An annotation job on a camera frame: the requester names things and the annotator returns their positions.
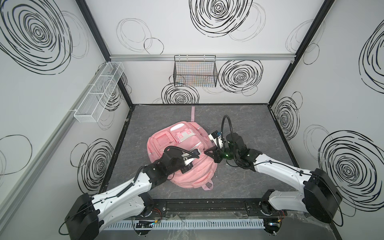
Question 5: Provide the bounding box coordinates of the aluminium wall rail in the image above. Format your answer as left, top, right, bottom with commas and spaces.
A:
110, 54, 296, 62

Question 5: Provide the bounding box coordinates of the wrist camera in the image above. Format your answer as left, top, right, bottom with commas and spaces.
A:
182, 149, 201, 166
209, 131, 224, 150

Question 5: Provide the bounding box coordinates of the black wire basket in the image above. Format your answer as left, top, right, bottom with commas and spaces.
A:
173, 60, 219, 88

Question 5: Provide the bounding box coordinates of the clear acrylic wall shelf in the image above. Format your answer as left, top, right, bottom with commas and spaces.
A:
74, 62, 125, 123

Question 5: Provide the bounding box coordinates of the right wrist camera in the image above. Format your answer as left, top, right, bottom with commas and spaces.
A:
209, 131, 224, 150

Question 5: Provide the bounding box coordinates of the pink student backpack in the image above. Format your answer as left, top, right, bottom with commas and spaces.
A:
147, 107, 218, 191

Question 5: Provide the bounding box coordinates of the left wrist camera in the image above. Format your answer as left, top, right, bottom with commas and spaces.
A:
182, 149, 201, 166

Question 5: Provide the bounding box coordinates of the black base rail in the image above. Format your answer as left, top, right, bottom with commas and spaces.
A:
153, 198, 289, 218

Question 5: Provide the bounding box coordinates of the white slotted cable duct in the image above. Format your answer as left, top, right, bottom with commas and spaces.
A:
106, 219, 265, 231

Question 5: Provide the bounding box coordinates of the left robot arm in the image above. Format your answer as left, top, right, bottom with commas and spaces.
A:
63, 146, 201, 240

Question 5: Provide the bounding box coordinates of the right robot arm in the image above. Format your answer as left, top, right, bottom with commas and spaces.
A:
205, 131, 343, 224

